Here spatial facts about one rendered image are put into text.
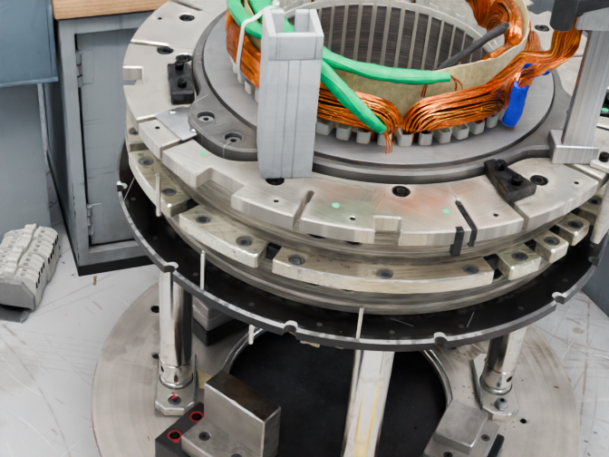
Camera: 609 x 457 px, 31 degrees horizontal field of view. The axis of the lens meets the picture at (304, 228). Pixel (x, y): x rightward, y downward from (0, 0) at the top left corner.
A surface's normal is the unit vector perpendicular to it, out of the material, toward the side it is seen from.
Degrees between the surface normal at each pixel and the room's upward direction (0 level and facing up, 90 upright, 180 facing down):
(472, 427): 0
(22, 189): 90
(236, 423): 90
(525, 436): 0
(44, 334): 0
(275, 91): 90
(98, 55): 90
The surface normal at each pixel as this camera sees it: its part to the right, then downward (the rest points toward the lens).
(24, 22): 0.32, 0.62
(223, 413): -0.61, 0.47
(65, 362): 0.07, -0.77
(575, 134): 0.04, 0.63
